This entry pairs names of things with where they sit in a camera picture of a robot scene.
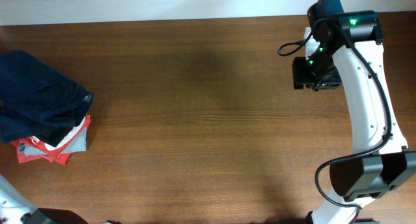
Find navy blue shorts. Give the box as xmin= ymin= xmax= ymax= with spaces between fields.
xmin=1 ymin=51 xmax=94 ymax=147

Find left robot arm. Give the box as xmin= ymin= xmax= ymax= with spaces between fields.
xmin=1 ymin=175 xmax=88 ymax=224

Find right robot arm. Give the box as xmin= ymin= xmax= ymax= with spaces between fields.
xmin=292 ymin=0 xmax=415 ymax=223

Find light blue grey folded garment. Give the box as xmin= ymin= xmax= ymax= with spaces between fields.
xmin=17 ymin=128 xmax=87 ymax=156

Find right black camera cable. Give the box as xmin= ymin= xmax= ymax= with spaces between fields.
xmin=277 ymin=17 xmax=394 ymax=224

